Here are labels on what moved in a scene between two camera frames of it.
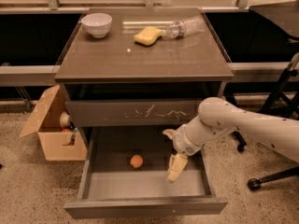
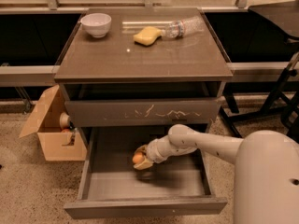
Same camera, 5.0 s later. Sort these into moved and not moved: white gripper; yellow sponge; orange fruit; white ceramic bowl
Moved: white gripper
Not moved: yellow sponge; white ceramic bowl; orange fruit
